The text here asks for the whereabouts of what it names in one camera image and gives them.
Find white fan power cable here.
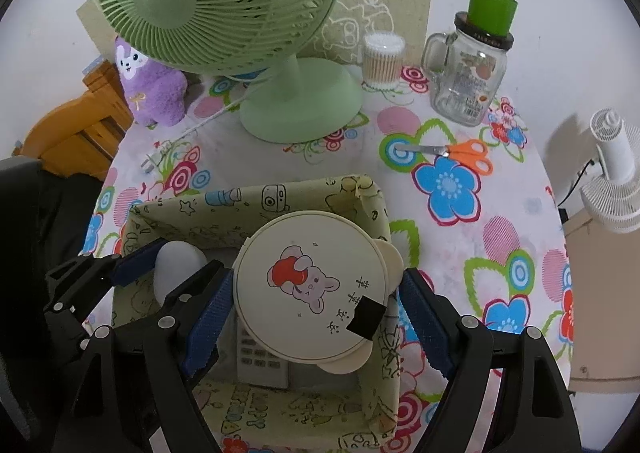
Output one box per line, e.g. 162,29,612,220
141,83,261,174

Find round cream bear container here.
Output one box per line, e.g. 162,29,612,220
233,211,403,375

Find purple plush toy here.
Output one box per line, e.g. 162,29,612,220
114,35,187,126

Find white egg-shaped object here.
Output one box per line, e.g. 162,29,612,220
154,240,208,306

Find cotton swab container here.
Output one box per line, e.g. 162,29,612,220
361,33,406,88

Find wooden chair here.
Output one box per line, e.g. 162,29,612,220
12,60,133,178

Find white remote control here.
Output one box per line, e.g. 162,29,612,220
236,320,292,390

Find orange scissors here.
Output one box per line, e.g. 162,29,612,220
400,140,493,176

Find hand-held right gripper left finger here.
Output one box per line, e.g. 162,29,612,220
65,260,236,453

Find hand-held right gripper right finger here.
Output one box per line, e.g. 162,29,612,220
397,267,583,453

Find green plastic cup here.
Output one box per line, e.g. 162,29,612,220
467,0,520,38

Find glass jar mug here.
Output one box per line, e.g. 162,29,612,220
422,13,516,128

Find black power cable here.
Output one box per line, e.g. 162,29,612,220
557,158,598,208

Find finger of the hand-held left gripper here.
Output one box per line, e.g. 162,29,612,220
44,240,168,306
44,300,108,359

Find white standing fan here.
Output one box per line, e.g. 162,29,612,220
580,108,640,234

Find floral tablecloth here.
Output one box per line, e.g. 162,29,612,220
80,63,573,453

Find black jacket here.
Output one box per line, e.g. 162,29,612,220
0,155,108,284

